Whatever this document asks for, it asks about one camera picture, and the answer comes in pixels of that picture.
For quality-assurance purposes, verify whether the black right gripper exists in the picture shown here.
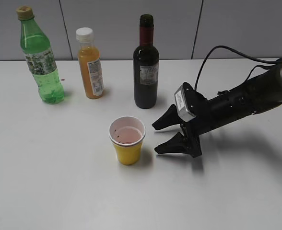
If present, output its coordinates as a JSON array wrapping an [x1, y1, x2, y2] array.
[[152, 82, 214, 158]]

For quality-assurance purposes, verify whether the yellow paper cup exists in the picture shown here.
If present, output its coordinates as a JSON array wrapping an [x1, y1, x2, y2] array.
[[109, 116, 146, 165]]

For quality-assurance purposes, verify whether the dark red wine bottle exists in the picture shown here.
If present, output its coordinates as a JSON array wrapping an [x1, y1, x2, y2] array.
[[133, 14, 159, 109]]

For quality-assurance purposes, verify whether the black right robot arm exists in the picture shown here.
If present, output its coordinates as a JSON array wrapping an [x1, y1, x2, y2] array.
[[152, 58, 282, 158]]

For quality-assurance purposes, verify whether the orange juice bottle white cap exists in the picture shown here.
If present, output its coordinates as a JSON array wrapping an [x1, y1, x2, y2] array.
[[75, 27, 106, 100]]

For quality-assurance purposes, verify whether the green plastic soda bottle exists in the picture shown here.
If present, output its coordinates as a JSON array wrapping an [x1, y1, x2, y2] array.
[[16, 6, 65, 104]]

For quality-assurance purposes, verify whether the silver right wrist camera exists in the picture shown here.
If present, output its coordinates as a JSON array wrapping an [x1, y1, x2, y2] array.
[[174, 85, 196, 122]]

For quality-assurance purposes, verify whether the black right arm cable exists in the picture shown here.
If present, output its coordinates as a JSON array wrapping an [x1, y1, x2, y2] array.
[[194, 45, 282, 92]]

